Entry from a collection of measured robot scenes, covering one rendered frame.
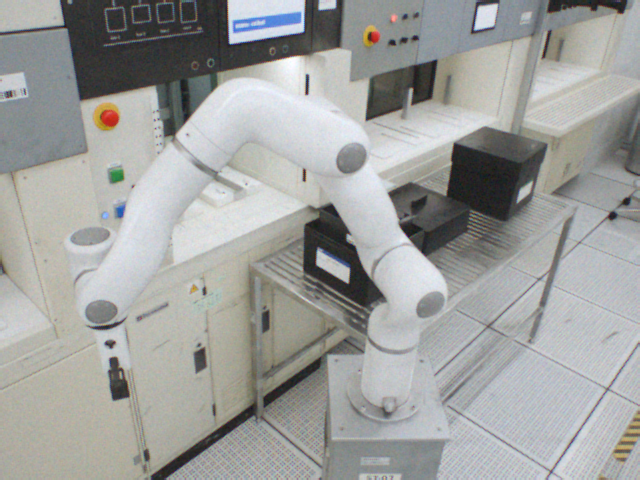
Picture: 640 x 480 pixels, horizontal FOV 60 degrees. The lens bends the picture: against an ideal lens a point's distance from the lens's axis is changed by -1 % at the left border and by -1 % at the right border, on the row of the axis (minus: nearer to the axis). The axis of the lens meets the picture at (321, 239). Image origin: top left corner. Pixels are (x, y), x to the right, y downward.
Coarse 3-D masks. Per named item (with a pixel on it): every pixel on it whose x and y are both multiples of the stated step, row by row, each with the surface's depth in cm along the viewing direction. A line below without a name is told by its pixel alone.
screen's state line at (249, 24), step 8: (264, 16) 154; (272, 16) 156; (280, 16) 158; (288, 16) 160; (296, 16) 162; (232, 24) 147; (240, 24) 149; (248, 24) 151; (256, 24) 153; (264, 24) 155; (272, 24) 157; (280, 24) 159; (288, 24) 161
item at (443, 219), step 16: (400, 192) 215; (416, 192) 215; (432, 192) 216; (400, 208) 204; (416, 208) 204; (432, 208) 205; (448, 208) 205; (464, 208) 206; (416, 224) 194; (432, 224) 195; (448, 224) 199; (464, 224) 209; (432, 240) 195; (448, 240) 204
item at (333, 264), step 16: (304, 240) 178; (320, 240) 172; (416, 240) 175; (304, 256) 181; (320, 256) 175; (336, 256) 170; (352, 256) 165; (320, 272) 178; (336, 272) 172; (352, 272) 167; (336, 288) 175; (352, 288) 170; (368, 288) 166; (368, 304) 170
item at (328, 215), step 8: (384, 184) 168; (392, 184) 169; (320, 208) 174; (328, 208) 176; (320, 216) 174; (328, 216) 172; (336, 216) 181; (408, 216) 172; (320, 224) 176; (328, 224) 173; (336, 224) 170; (344, 224) 168; (400, 224) 168; (408, 224) 174; (320, 232) 177; (328, 232) 174; (336, 232) 172; (344, 232) 169; (408, 232) 176; (336, 240) 173; (344, 240) 170; (352, 240) 168; (352, 248) 169
